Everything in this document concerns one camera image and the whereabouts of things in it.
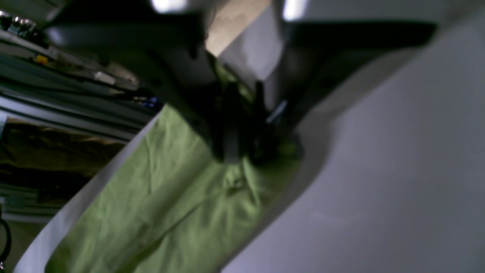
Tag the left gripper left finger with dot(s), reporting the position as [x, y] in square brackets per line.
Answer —
[167, 53]

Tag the green T-shirt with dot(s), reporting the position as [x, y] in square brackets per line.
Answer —
[172, 208]

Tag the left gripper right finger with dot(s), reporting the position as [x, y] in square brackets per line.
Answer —
[317, 57]

